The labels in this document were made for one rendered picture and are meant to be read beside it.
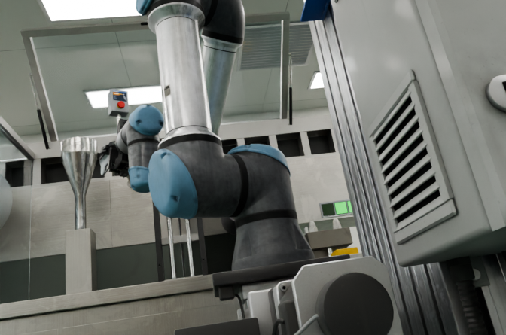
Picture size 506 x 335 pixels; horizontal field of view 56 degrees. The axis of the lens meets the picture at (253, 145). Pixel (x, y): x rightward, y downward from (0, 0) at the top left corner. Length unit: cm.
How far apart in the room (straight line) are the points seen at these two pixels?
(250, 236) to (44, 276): 144
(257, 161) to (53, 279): 143
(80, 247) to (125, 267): 30
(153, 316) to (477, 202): 120
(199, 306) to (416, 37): 117
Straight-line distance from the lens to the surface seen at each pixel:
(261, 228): 84
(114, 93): 200
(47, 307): 150
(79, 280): 185
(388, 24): 48
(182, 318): 146
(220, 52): 108
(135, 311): 148
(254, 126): 227
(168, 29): 96
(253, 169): 85
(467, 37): 40
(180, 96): 87
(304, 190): 219
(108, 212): 216
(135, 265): 210
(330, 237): 178
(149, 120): 112
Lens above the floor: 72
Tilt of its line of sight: 21 degrees up
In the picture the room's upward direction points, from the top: 9 degrees counter-clockwise
